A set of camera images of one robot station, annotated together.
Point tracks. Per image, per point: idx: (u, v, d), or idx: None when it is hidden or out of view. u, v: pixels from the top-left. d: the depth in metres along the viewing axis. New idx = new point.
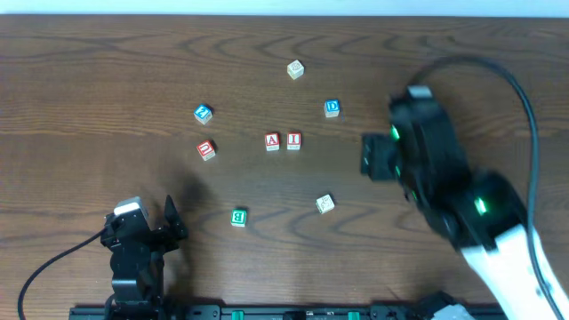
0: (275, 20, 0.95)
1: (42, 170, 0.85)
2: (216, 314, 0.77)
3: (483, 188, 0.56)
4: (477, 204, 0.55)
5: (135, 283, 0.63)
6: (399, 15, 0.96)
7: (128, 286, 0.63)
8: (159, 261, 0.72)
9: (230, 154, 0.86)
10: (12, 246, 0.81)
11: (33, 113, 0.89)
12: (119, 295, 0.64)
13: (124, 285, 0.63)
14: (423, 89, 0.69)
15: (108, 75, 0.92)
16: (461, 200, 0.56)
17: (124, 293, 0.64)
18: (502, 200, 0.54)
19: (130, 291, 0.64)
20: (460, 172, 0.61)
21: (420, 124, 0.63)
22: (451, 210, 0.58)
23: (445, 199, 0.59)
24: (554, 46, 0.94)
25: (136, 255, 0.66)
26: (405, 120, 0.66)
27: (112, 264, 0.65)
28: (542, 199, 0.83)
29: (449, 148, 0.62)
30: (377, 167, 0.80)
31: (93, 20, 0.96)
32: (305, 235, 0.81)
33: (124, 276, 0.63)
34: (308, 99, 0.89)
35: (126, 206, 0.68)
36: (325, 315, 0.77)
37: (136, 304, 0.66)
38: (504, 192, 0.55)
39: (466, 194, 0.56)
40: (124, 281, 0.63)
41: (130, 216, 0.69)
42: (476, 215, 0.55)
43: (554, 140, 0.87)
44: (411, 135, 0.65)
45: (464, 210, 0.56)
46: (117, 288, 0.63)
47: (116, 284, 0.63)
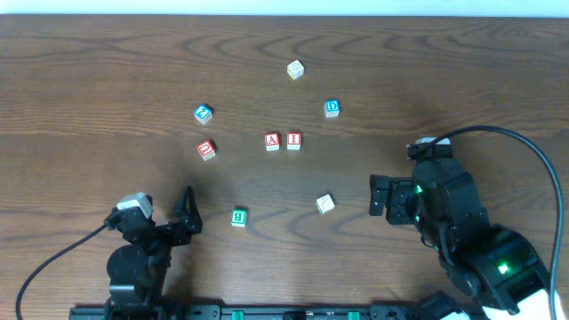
0: (275, 20, 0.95)
1: (43, 170, 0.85)
2: (216, 314, 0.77)
3: (502, 249, 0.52)
4: (500, 268, 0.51)
5: (132, 289, 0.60)
6: (399, 15, 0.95)
7: (126, 292, 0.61)
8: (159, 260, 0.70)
9: (230, 154, 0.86)
10: (12, 246, 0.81)
11: (34, 113, 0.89)
12: (117, 299, 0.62)
13: (122, 291, 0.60)
14: (444, 148, 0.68)
15: (108, 75, 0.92)
16: (482, 261, 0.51)
17: (123, 298, 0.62)
18: (524, 260, 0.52)
19: (128, 296, 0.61)
20: (481, 231, 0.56)
21: (444, 184, 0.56)
22: (470, 269, 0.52)
23: (466, 259, 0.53)
24: (554, 46, 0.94)
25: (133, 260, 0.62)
26: (429, 178, 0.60)
27: (108, 268, 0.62)
28: (542, 199, 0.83)
29: (475, 208, 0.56)
30: (392, 210, 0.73)
31: (93, 20, 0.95)
32: (305, 235, 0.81)
33: (121, 282, 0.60)
34: (308, 99, 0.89)
35: (125, 204, 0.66)
36: (325, 315, 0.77)
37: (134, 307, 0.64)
38: (524, 253, 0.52)
39: (485, 254, 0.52)
40: (122, 287, 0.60)
41: (130, 212, 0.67)
42: (498, 279, 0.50)
43: (554, 140, 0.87)
44: (433, 193, 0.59)
45: (486, 271, 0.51)
46: (115, 293, 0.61)
47: (115, 289, 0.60)
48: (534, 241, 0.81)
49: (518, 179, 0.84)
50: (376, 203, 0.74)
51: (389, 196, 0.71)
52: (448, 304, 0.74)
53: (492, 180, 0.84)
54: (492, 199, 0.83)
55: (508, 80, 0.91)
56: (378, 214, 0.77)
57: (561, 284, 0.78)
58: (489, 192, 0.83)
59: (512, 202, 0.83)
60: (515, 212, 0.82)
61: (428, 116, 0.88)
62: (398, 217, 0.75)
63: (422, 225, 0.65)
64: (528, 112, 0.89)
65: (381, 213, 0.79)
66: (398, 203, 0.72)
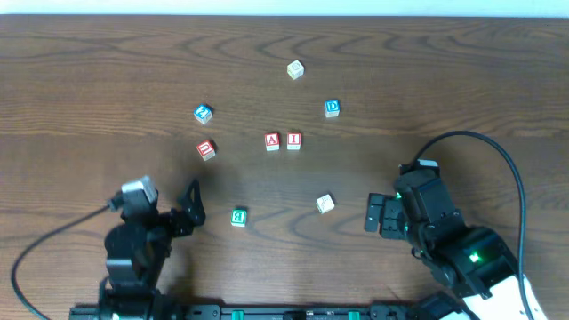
0: (275, 20, 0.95)
1: (43, 170, 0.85)
2: (216, 314, 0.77)
3: (476, 244, 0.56)
4: (470, 256, 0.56)
5: (130, 263, 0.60)
6: (399, 15, 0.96)
7: (124, 267, 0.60)
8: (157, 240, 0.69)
9: (231, 154, 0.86)
10: (12, 246, 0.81)
11: (34, 113, 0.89)
12: (114, 275, 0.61)
13: (119, 266, 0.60)
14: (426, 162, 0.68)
15: (108, 75, 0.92)
16: (454, 252, 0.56)
17: (119, 274, 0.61)
18: (494, 252, 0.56)
19: (124, 272, 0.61)
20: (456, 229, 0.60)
21: (419, 188, 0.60)
22: (447, 262, 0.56)
23: (441, 252, 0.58)
24: (553, 46, 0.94)
25: (132, 236, 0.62)
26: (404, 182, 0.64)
27: (106, 244, 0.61)
28: (542, 199, 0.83)
29: (448, 209, 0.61)
30: (385, 224, 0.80)
31: (93, 20, 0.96)
32: (305, 235, 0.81)
33: (117, 257, 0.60)
34: (308, 99, 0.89)
35: (131, 186, 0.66)
36: (325, 314, 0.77)
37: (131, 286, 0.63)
38: (496, 246, 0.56)
39: (460, 248, 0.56)
40: (119, 261, 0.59)
41: (133, 196, 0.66)
42: (471, 270, 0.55)
43: (554, 140, 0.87)
44: (410, 199, 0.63)
45: (460, 262, 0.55)
46: (112, 268, 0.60)
47: (111, 264, 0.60)
48: (534, 241, 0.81)
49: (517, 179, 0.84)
50: (371, 219, 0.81)
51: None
52: (448, 304, 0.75)
53: (492, 179, 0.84)
54: (492, 199, 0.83)
55: (508, 80, 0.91)
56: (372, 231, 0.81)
57: (561, 284, 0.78)
58: (489, 191, 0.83)
59: (511, 202, 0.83)
60: (514, 212, 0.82)
61: (428, 116, 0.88)
62: (391, 230, 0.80)
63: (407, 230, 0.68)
64: (528, 112, 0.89)
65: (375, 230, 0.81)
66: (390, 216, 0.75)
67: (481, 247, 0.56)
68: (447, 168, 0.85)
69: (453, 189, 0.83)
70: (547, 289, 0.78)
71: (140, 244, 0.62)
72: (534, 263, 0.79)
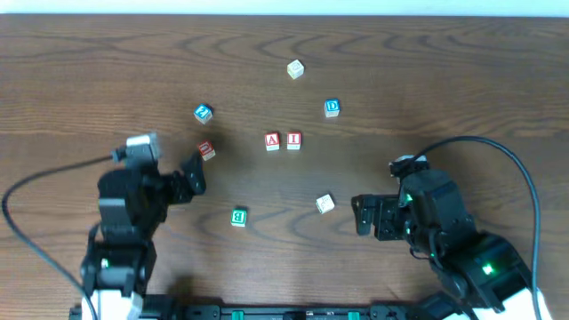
0: (275, 20, 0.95)
1: (42, 170, 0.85)
2: (216, 315, 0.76)
3: (489, 252, 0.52)
4: (484, 268, 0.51)
5: (123, 203, 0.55)
6: (399, 15, 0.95)
7: (116, 207, 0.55)
8: (154, 189, 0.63)
9: (231, 154, 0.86)
10: (12, 246, 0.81)
11: (33, 113, 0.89)
12: (106, 218, 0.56)
13: (112, 206, 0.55)
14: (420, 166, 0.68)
15: (108, 74, 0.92)
16: (469, 265, 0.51)
17: (111, 216, 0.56)
18: (508, 262, 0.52)
19: (117, 216, 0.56)
20: (468, 236, 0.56)
21: (432, 192, 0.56)
22: (458, 272, 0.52)
23: (453, 261, 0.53)
24: (554, 45, 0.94)
25: (128, 178, 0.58)
26: (416, 186, 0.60)
27: (100, 184, 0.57)
28: (543, 199, 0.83)
29: (460, 214, 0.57)
30: (380, 227, 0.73)
31: (93, 20, 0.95)
32: (305, 235, 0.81)
33: (112, 195, 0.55)
34: (308, 99, 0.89)
35: (136, 140, 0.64)
36: (325, 315, 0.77)
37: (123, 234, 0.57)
38: (510, 256, 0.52)
39: (472, 257, 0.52)
40: (112, 200, 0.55)
41: (137, 150, 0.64)
42: (484, 281, 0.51)
43: (555, 140, 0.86)
44: (420, 202, 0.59)
45: (472, 272, 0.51)
46: (103, 209, 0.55)
47: (104, 204, 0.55)
48: (535, 241, 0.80)
49: (518, 179, 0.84)
50: (364, 222, 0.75)
51: (376, 212, 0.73)
52: (448, 305, 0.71)
53: (492, 179, 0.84)
54: (493, 199, 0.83)
55: (508, 79, 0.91)
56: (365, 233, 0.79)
57: (562, 284, 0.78)
58: (490, 191, 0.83)
59: (512, 202, 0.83)
60: (515, 212, 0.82)
61: (428, 116, 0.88)
62: (387, 233, 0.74)
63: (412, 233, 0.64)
64: (529, 112, 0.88)
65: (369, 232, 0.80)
66: (386, 219, 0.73)
67: (494, 255, 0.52)
68: (447, 168, 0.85)
69: None
70: (548, 289, 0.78)
71: (136, 187, 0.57)
72: (535, 263, 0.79)
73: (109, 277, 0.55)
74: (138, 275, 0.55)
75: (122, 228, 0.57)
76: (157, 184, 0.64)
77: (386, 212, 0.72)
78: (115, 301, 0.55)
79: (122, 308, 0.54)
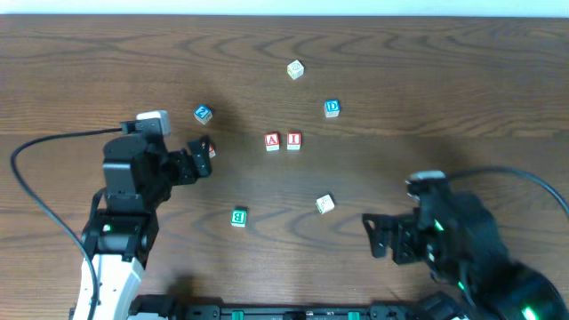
0: (275, 20, 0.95)
1: (43, 170, 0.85)
2: (216, 314, 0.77)
3: None
4: (524, 313, 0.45)
5: (128, 168, 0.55)
6: (399, 15, 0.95)
7: (120, 171, 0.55)
8: (159, 160, 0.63)
9: (230, 154, 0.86)
10: (12, 246, 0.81)
11: (34, 113, 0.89)
12: (109, 183, 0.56)
13: (118, 172, 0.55)
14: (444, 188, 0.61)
15: (108, 75, 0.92)
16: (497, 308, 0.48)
17: (115, 181, 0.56)
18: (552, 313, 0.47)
19: (122, 183, 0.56)
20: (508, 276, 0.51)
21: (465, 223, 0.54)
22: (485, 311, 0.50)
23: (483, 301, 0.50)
24: (554, 46, 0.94)
25: (134, 143, 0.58)
26: (447, 214, 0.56)
27: (105, 148, 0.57)
28: (543, 199, 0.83)
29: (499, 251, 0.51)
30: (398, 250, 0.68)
31: (93, 20, 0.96)
32: (305, 235, 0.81)
33: (117, 159, 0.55)
34: (308, 99, 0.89)
35: (148, 115, 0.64)
36: (325, 315, 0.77)
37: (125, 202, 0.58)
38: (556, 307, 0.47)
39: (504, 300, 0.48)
40: (117, 164, 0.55)
41: (147, 124, 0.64)
42: None
43: (554, 140, 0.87)
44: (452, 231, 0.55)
45: None
46: (108, 173, 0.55)
47: (109, 168, 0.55)
48: (534, 241, 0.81)
49: (518, 179, 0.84)
50: (380, 244, 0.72)
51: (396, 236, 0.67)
52: (451, 308, 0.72)
53: (492, 179, 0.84)
54: (493, 199, 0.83)
55: (508, 80, 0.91)
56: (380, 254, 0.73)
57: (561, 283, 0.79)
58: (490, 192, 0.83)
59: (512, 202, 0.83)
60: (514, 212, 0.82)
61: (428, 116, 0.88)
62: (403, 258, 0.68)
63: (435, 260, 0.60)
64: (529, 112, 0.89)
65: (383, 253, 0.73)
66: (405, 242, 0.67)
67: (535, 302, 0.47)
68: (447, 168, 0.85)
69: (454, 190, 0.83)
70: None
71: (142, 154, 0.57)
72: (534, 263, 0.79)
73: (110, 241, 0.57)
74: (140, 243, 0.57)
75: (124, 196, 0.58)
76: (164, 156, 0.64)
77: (404, 233, 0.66)
78: (115, 265, 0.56)
79: (121, 272, 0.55)
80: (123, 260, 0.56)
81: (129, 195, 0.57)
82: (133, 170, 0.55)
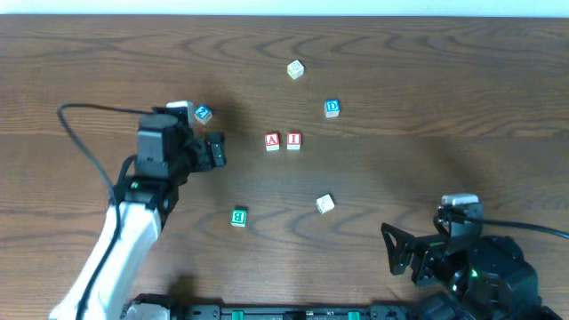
0: (275, 20, 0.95)
1: (43, 170, 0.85)
2: (216, 314, 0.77)
3: None
4: None
5: (161, 136, 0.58)
6: (399, 15, 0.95)
7: (154, 139, 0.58)
8: (185, 140, 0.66)
9: (231, 154, 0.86)
10: (12, 246, 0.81)
11: (34, 113, 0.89)
12: (141, 149, 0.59)
13: (150, 138, 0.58)
14: (478, 226, 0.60)
15: (108, 75, 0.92)
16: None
17: (148, 148, 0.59)
18: None
19: (153, 149, 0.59)
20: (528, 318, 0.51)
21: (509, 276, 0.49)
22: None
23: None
24: (554, 46, 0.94)
25: (166, 117, 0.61)
26: (487, 263, 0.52)
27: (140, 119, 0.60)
28: (543, 199, 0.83)
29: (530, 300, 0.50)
30: (421, 273, 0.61)
31: (92, 20, 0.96)
32: (305, 235, 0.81)
33: (152, 127, 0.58)
34: (308, 99, 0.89)
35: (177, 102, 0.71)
36: (325, 315, 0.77)
37: (154, 169, 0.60)
38: None
39: None
40: (152, 132, 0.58)
41: (175, 111, 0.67)
42: None
43: (554, 140, 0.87)
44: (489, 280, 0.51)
45: None
46: (141, 140, 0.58)
47: (143, 134, 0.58)
48: (534, 241, 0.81)
49: (518, 179, 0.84)
50: (401, 264, 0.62)
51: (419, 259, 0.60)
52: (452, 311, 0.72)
53: (492, 179, 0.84)
54: (493, 199, 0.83)
55: (508, 80, 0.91)
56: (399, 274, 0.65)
57: (561, 283, 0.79)
58: (489, 191, 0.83)
59: (512, 202, 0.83)
60: (514, 212, 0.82)
61: (428, 116, 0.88)
62: (426, 279, 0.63)
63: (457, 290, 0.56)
64: (529, 112, 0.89)
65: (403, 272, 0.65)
66: (427, 265, 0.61)
67: None
68: (447, 168, 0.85)
69: (453, 189, 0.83)
70: (547, 289, 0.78)
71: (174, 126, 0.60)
72: (534, 263, 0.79)
73: (134, 196, 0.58)
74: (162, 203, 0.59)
75: (154, 164, 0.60)
76: (188, 137, 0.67)
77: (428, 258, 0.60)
78: (138, 215, 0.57)
79: (142, 221, 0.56)
80: (145, 210, 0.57)
81: (158, 162, 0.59)
82: (164, 139, 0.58)
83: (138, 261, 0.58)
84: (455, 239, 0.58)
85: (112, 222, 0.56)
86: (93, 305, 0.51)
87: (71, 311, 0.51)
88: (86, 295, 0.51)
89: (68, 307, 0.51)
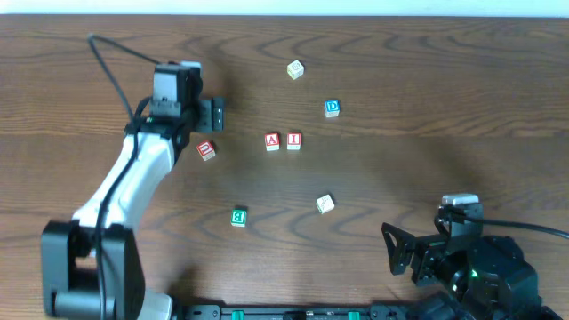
0: (275, 20, 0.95)
1: (43, 170, 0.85)
2: (216, 314, 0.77)
3: None
4: None
5: (175, 76, 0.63)
6: (399, 15, 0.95)
7: (169, 79, 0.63)
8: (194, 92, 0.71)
9: (230, 154, 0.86)
10: (12, 246, 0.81)
11: (34, 114, 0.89)
12: (157, 90, 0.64)
13: (165, 77, 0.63)
14: (478, 226, 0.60)
15: (108, 75, 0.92)
16: None
17: (162, 88, 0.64)
18: None
19: (168, 88, 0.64)
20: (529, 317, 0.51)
21: (508, 277, 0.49)
22: None
23: None
24: (554, 46, 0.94)
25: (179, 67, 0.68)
26: (487, 264, 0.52)
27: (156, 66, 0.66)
28: (542, 199, 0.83)
29: (532, 300, 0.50)
30: (420, 274, 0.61)
31: (92, 20, 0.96)
32: (305, 235, 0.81)
33: (167, 69, 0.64)
34: (307, 99, 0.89)
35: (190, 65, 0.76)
36: (325, 314, 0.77)
37: (166, 108, 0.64)
38: None
39: None
40: (167, 73, 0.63)
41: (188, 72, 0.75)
42: None
43: (554, 140, 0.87)
44: (489, 282, 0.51)
45: None
46: (157, 80, 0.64)
47: (158, 75, 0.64)
48: (534, 241, 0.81)
49: (517, 179, 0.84)
50: (401, 264, 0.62)
51: (419, 259, 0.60)
52: None
53: (492, 179, 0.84)
54: (492, 199, 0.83)
55: (508, 80, 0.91)
56: (399, 274, 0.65)
57: (561, 283, 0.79)
58: (489, 191, 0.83)
59: (511, 202, 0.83)
60: (514, 212, 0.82)
61: (428, 116, 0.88)
62: (425, 279, 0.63)
63: (458, 290, 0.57)
64: (528, 112, 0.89)
65: (402, 273, 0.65)
66: (428, 265, 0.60)
67: None
68: (447, 168, 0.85)
69: (453, 189, 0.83)
70: (547, 290, 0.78)
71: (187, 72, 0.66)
72: (534, 263, 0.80)
73: (151, 127, 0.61)
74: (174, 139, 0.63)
75: (166, 104, 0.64)
76: (196, 92, 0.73)
77: (429, 259, 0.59)
78: (154, 143, 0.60)
79: (159, 146, 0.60)
80: (160, 139, 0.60)
81: (172, 102, 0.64)
82: (179, 80, 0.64)
83: (152, 187, 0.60)
84: (455, 238, 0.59)
85: (128, 146, 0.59)
86: (116, 205, 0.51)
87: (92, 213, 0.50)
88: (107, 196, 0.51)
89: (90, 211, 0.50)
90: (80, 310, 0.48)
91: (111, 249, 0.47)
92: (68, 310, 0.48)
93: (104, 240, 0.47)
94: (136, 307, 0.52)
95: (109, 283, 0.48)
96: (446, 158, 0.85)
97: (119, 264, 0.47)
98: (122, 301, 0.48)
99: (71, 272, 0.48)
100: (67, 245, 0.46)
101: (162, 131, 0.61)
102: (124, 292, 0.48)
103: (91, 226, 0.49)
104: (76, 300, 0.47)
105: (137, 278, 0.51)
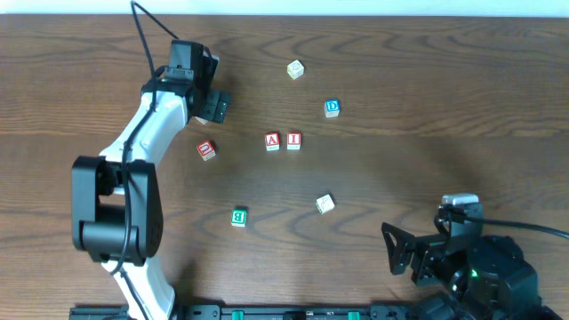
0: (275, 20, 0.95)
1: (43, 170, 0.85)
2: (216, 314, 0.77)
3: None
4: None
5: (189, 46, 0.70)
6: (399, 15, 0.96)
7: (184, 48, 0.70)
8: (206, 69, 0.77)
9: (230, 154, 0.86)
10: (12, 246, 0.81)
11: (34, 113, 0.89)
12: (173, 58, 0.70)
13: (181, 47, 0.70)
14: (479, 226, 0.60)
15: (108, 75, 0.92)
16: None
17: (178, 56, 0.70)
18: None
19: (181, 58, 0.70)
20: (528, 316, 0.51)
21: (508, 276, 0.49)
22: None
23: None
24: (554, 46, 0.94)
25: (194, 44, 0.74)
26: (487, 262, 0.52)
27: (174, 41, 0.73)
28: (543, 199, 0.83)
29: (530, 298, 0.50)
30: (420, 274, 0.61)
31: (93, 20, 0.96)
32: (305, 235, 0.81)
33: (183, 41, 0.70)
34: (308, 99, 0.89)
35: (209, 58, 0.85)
36: (325, 315, 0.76)
37: (180, 74, 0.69)
38: None
39: None
40: (183, 44, 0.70)
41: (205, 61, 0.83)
42: None
43: (554, 140, 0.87)
44: (489, 281, 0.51)
45: None
46: (173, 49, 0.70)
47: (174, 45, 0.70)
48: (534, 241, 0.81)
49: (518, 179, 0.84)
50: (401, 264, 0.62)
51: (419, 259, 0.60)
52: None
53: (492, 179, 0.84)
54: (493, 199, 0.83)
55: (508, 80, 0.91)
56: (399, 273, 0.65)
57: (563, 284, 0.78)
58: (490, 191, 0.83)
59: (512, 202, 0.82)
60: (515, 211, 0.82)
61: (428, 116, 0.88)
62: (425, 279, 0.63)
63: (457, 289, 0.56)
64: (528, 112, 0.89)
65: (402, 273, 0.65)
66: (427, 265, 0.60)
67: None
68: (447, 168, 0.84)
69: (454, 189, 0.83)
70: (548, 290, 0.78)
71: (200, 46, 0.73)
72: (534, 263, 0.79)
73: (167, 86, 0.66)
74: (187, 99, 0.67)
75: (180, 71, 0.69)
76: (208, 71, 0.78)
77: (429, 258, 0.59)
78: (169, 99, 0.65)
79: (175, 101, 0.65)
80: (175, 96, 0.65)
81: (186, 69, 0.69)
82: (192, 51, 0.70)
83: (168, 139, 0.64)
84: (455, 238, 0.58)
85: (146, 101, 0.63)
86: (139, 145, 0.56)
87: (117, 152, 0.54)
88: (130, 139, 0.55)
89: (115, 148, 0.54)
90: (105, 239, 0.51)
91: (136, 180, 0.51)
92: (93, 241, 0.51)
93: (130, 173, 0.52)
94: (156, 243, 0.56)
95: (135, 210, 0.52)
96: (446, 158, 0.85)
97: (142, 195, 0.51)
98: (144, 231, 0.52)
99: (98, 204, 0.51)
100: (94, 178, 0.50)
101: (177, 90, 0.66)
102: (147, 222, 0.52)
103: (116, 163, 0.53)
104: (102, 230, 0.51)
105: (156, 214, 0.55)
